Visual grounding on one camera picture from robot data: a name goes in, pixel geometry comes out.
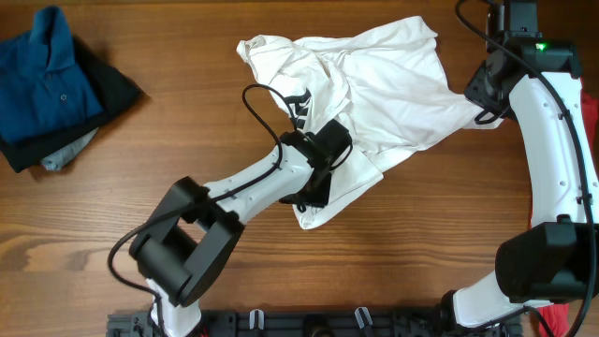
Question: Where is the white printed t-shirt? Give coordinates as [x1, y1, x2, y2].
[237, 16, 482, 229]

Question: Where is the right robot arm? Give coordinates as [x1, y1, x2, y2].
[433, 1, 598, 335]

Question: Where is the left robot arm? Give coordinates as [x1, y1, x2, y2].
[129, 121, 352, 336]

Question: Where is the black folded shirt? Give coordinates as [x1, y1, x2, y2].
[1, 36, 143, 173]

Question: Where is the red t-shirt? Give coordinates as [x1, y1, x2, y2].
[531, 91, 598, 337]

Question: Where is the grey folded shirt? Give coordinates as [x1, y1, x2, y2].
[39, 128, 98, 171]

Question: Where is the blue folded polo shirt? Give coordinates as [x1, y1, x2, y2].
[1, 6, 104, 143]

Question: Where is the right black cable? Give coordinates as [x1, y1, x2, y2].
[454, 0, 599, 337]

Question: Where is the black cable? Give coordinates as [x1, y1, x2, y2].
[454, 0, 599, 337]
[107, 82, 355, 337]

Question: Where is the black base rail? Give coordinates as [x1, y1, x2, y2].
[106, 307, 523, 337]

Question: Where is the left black cable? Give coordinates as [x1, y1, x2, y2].
[107, 82, 355, 337]

